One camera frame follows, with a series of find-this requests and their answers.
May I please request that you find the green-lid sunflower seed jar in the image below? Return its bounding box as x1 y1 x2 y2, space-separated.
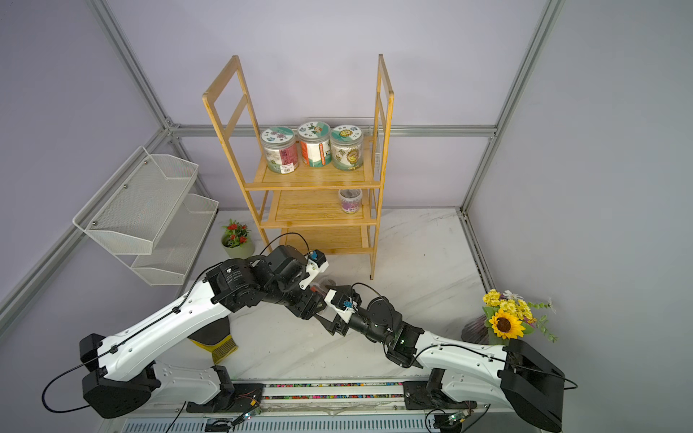
330 124 364 171

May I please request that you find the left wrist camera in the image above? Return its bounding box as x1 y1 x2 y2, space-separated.
299 250 328 290

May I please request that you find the sunflower bouquet in vase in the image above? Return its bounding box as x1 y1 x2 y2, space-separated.
461 290 559 346

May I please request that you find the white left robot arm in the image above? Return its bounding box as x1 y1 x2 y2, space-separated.
79 245 328 419

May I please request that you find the seed jar with red base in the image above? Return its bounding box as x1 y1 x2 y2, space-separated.
297 121 331 168

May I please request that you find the small clear seed cup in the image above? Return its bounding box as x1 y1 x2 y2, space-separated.
317 277 337 289
339 189 363 215
310 285 328 299

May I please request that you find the black and yellow glove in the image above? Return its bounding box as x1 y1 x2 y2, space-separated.
188 317 238 366

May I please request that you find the white mesh wall basket rack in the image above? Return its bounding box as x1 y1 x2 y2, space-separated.
72 147 218 286

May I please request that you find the seed jar with floral lid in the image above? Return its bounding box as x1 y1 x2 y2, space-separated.
261 126 299 174

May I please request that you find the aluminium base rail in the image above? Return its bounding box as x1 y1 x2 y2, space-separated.
99 377 536 432

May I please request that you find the bamboo three-tier shelf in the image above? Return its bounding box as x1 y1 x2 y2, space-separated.
202 56 395 268

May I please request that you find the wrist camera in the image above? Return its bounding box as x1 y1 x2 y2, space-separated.
299 250 328 290
325 287 358 321

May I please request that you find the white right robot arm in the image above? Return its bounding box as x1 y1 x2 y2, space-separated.
310 285 573 432

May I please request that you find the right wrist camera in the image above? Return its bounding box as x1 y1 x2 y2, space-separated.
325 287 358 321

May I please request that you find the green pot with red flowers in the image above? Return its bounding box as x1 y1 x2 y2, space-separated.
221 218 256 259

